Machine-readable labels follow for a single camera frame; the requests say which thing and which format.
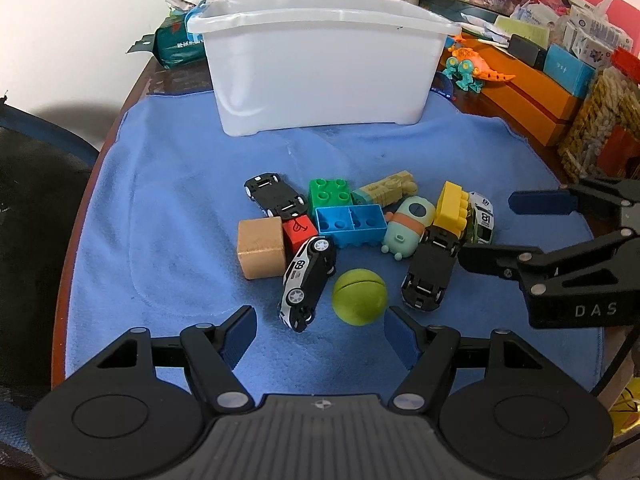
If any flat orange box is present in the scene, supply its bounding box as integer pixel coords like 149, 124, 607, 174
480, 47, 583, 123
482, 87, 566, 147

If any yellow building block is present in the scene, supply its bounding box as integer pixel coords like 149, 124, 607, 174
434, 181, 472, 237

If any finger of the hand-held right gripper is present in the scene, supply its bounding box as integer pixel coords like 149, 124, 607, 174
508, 176, 640, 215
457, 228, 640, 302

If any yellow bag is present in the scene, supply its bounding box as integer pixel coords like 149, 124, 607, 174
607, 390, 640, 433

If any blue cloth mat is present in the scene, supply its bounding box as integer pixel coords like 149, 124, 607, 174
64, 92, 608, 401

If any white green race toy car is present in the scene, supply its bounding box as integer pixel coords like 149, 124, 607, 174
465, 191, 496, 246

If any small black toy car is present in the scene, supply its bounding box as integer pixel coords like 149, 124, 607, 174
244, 174, 309, 218

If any red cube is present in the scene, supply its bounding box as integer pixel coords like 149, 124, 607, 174
281, 214, 319, 256

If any green wet wipes pack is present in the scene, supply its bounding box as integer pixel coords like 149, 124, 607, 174
125, 12, 208, 71

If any white tissue packet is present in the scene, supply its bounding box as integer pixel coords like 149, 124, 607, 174
512, 0, 561, 28

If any light blue plastic piece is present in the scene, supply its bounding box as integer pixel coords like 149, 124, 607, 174
184, 0, 208, 36

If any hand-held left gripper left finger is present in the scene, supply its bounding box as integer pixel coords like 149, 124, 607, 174
92, 305, 258, 413

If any tan robot toy figure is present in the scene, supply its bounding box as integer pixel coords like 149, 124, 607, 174
351, 170, 418, 208

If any blue building block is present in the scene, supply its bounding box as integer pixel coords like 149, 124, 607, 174
315, 204, 387, 250

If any light green card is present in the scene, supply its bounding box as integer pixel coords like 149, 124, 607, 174
492, 15, 551, 48

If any mint green pig toy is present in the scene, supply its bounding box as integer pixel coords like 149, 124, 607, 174
381, 196, 437, 261

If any bag of dried pasta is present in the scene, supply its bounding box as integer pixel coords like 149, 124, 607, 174
557, 67, 640, 183

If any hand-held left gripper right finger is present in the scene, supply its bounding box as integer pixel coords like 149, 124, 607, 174
384, 306, 546, 413

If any large black toy car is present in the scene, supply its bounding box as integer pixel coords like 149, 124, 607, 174
401, 227, 463, 312

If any white black police toy car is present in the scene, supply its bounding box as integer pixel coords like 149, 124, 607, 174
277, 235, 338, 334

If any black cable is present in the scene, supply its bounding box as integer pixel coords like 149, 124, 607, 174
592, 329, 638, 397

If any green ball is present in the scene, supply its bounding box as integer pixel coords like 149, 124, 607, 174
332, 268, 389, 327

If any black office chair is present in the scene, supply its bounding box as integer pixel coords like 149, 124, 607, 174
0, 105, 101, 461

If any green building block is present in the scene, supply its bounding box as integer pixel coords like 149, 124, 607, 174
308, 178, 353, 209

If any wooden cube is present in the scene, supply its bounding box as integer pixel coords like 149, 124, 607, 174
236, 217, 287, 281

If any blue box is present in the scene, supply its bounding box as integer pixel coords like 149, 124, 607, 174
542, 44, 598, 98

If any black box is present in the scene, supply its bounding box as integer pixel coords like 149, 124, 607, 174
507, 34, 548, 68

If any orange teal dinosaur toy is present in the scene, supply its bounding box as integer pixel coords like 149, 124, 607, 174
442, 34, 516, 95

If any white plastic container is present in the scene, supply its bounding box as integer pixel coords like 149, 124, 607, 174
186, 0, 462, 138

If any stack of white small boxes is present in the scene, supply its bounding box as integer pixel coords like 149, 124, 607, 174
557, 0, 633, 63

